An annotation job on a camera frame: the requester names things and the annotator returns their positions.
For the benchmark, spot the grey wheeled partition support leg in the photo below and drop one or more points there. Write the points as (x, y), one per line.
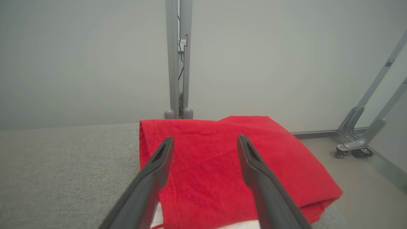
(378, 127)
(372, 86)

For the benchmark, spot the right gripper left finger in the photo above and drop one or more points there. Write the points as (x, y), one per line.
(143, 194)

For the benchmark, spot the grey wall baseboard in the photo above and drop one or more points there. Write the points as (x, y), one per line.
(314, 133)

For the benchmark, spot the grey metal partition post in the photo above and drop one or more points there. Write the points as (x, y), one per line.
(173, 63)

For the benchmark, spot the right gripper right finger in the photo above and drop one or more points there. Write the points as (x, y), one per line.
(270, 197)

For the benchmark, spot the red Bulls jersey white sleeves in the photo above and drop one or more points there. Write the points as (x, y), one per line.
(203, 165)

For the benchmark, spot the red shorts white stripe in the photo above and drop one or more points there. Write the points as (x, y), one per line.
(305, 165)

